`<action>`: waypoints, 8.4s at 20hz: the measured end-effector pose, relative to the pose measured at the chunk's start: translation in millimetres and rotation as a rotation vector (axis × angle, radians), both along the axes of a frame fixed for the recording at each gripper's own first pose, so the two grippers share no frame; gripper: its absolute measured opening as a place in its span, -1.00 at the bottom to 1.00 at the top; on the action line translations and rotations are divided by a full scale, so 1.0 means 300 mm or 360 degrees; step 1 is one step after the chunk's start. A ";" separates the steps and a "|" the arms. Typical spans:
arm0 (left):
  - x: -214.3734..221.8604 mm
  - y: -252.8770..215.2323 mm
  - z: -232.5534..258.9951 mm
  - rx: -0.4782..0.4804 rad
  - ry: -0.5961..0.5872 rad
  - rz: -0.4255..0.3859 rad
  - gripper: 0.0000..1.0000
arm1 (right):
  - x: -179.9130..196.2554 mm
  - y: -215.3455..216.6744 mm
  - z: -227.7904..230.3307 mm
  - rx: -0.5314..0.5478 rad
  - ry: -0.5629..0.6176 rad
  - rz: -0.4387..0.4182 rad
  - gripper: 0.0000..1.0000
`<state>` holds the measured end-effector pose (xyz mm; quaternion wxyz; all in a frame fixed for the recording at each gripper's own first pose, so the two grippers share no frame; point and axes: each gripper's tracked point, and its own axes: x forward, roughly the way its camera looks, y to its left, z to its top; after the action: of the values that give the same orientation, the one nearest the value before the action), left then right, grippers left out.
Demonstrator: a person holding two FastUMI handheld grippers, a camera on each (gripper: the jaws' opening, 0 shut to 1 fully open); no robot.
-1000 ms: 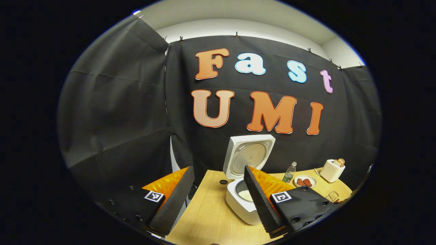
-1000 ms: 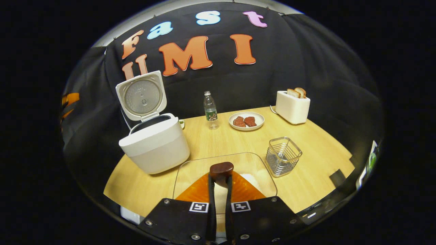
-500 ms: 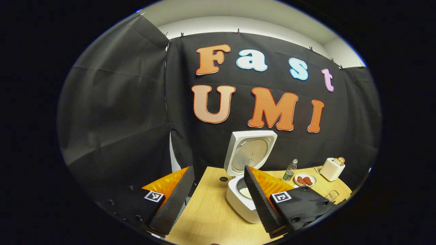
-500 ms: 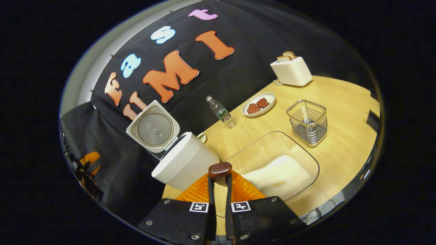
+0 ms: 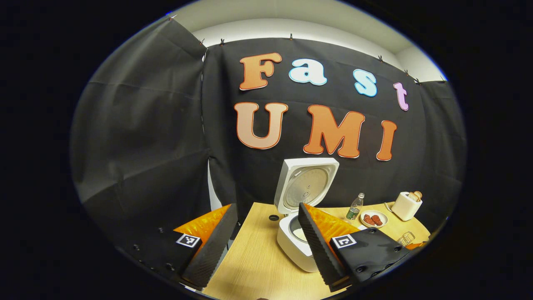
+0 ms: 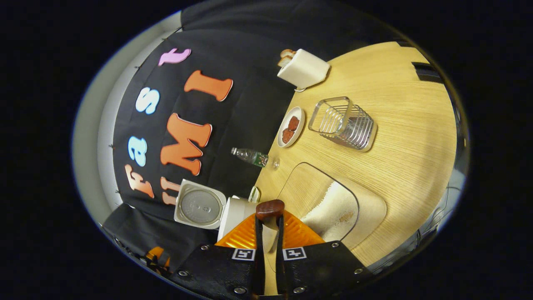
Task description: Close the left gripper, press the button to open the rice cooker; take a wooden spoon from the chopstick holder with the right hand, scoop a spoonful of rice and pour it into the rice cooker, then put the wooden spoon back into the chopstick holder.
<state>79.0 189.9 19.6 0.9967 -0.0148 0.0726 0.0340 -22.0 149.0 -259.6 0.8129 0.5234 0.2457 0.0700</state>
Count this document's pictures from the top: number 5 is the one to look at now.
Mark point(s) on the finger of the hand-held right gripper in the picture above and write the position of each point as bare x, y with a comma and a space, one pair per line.
415, 245

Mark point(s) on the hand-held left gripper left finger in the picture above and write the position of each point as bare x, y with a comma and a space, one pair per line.
216, 246

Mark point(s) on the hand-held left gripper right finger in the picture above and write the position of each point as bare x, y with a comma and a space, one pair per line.
318, 246

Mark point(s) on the clear chopstick holder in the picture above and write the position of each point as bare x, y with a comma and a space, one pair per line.
406, 238

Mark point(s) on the white rice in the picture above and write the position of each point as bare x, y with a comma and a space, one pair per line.
300, 234

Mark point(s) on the white rice cooker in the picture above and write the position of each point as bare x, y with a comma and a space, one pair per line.
291, 246

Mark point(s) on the white toaster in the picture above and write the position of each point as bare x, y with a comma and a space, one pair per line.
404, 208

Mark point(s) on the toast slice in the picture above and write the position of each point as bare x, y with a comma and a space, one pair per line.
412, 196
418, 194

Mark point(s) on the clear plastic water bottle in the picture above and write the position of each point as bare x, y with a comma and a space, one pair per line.
354, 211

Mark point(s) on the white round plate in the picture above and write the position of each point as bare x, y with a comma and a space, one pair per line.
374, 212

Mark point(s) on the black backdrop cloth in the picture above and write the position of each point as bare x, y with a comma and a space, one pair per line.
145, 125

